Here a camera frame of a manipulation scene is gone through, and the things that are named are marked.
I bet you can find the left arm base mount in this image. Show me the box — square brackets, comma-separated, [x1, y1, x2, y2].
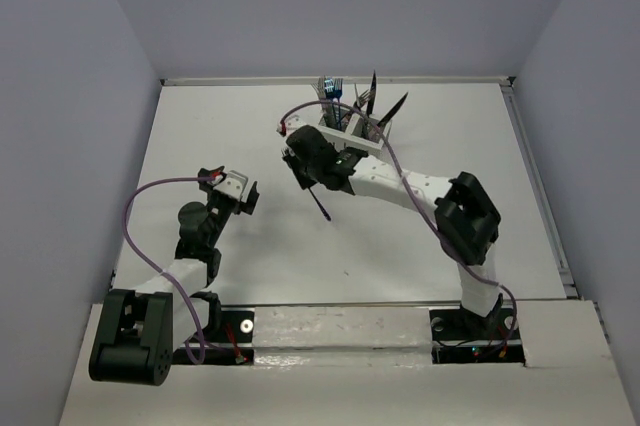
[203, 307, 255, 366]

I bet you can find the silver fork black riveted handle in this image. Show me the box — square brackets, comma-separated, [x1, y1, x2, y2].
[352, 89, 371, 111]

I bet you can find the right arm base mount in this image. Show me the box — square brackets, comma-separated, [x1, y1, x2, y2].
[429, 308, 526, 365]

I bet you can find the purple iridescent fork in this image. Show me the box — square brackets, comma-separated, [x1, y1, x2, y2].
[308, 188, 332, 222]

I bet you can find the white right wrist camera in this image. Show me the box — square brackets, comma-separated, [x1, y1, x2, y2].
[276, 114, 307, 138]

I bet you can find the silver knife black speckled handle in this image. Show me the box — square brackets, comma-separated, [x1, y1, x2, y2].
[362, 71, 377, 139]

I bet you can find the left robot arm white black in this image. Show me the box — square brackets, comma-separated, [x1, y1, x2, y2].
[88, 167, 259, 386]

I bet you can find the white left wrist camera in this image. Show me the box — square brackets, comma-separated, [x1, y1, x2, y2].
[213, 170, 249, 201]

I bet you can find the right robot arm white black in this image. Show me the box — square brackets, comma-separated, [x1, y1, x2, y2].
[278, 124, 503, 338]

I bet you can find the silver fork teal marbled handle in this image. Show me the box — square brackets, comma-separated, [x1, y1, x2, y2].
[311, 82, 332, 127]

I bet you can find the white perforated utensil caddy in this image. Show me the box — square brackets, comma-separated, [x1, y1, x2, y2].
[317, 112, 393, 159]

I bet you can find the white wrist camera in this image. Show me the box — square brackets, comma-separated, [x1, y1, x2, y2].
[213, 170, 249, 201]
[276, 114, 307, 138]

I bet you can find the silver knife teal marbled handle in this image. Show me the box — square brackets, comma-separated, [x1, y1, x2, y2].
[377, 92, 409, 129]

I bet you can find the plain silver fork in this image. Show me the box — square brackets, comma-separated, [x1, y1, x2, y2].
[313, 76, 333, 127]

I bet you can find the blue iridescent fork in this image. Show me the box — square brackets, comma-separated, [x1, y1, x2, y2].
[322, 77, 343, 130]

